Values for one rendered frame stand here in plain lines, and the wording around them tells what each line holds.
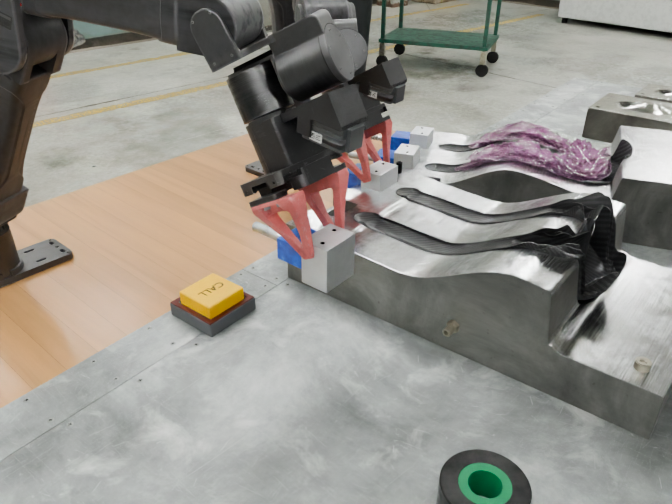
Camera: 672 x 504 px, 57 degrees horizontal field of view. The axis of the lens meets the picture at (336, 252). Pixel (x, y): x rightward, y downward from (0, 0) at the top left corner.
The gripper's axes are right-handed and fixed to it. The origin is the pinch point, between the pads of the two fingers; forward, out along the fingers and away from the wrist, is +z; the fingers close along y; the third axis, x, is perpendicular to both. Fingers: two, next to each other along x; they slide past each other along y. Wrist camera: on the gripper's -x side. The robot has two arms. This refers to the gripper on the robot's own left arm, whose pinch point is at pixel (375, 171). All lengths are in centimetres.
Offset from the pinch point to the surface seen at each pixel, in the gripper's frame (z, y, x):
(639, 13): 14, 643, 139
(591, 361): 24.2, -18.5, -32.9
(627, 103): 14, 77, -12
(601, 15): 1, 650, 176
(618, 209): 15.5, 4.4, -31.6
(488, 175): 8.6, 15.3, -9.2
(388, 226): 6.7, -9.9, -6.7
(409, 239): 8.9, -10.8, -10.1
